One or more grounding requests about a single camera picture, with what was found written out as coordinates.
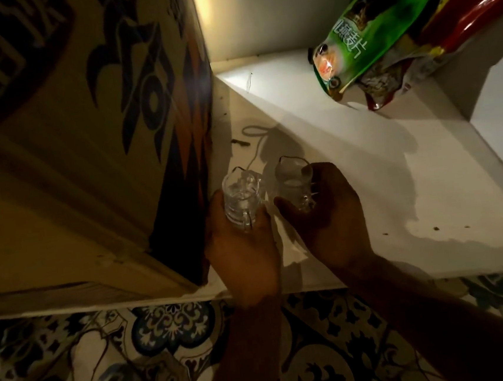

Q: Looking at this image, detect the person's left forearm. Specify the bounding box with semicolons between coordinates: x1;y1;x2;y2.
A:
187;294;293;381

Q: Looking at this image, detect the person's right hand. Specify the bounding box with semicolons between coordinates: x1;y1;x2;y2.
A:
271;158;377;279

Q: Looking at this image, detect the person's right forearm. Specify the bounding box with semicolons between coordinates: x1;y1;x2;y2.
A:
329;241;503;381

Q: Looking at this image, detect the large printed cardboard box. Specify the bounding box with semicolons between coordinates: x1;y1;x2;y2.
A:
0;0;234;316

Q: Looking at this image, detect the green snack bag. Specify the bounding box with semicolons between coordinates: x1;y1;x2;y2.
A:
302;0;460;104

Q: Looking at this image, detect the small clear glass pitcher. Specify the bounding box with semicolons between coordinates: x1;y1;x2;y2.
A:
220;164;268;234
272;153;318;216

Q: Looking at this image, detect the white shelf board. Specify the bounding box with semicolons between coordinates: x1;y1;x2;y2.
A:
0;30;503;322

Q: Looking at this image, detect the person's left hand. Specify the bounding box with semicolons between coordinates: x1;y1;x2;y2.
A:
198;184;286;312

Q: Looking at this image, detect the red snack bag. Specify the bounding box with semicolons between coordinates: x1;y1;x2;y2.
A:
348;0;503;113

